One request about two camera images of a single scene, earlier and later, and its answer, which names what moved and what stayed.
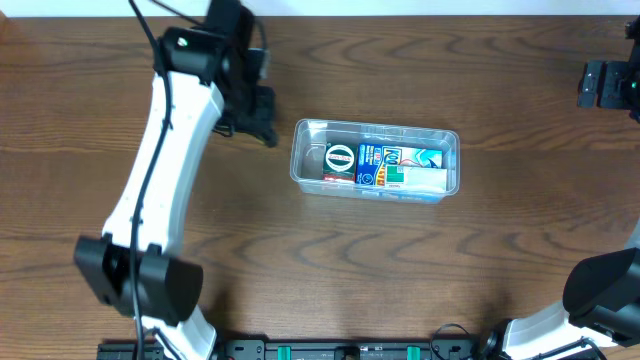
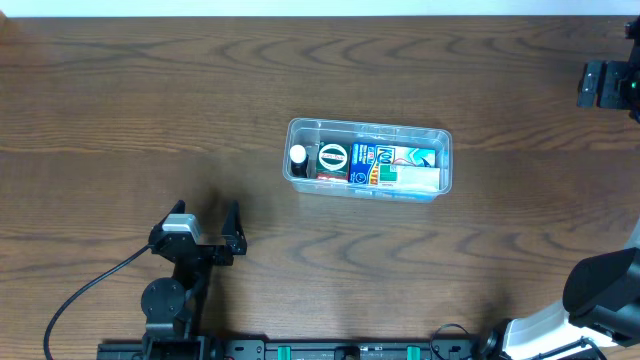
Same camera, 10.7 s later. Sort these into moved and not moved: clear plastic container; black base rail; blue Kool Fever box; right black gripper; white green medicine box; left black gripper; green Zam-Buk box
Moved: left black gripper; blue Kool Fever box; white green medicine box; green Zam-Buk box
Not moved: black base rail; right black gripper; clear plastic container
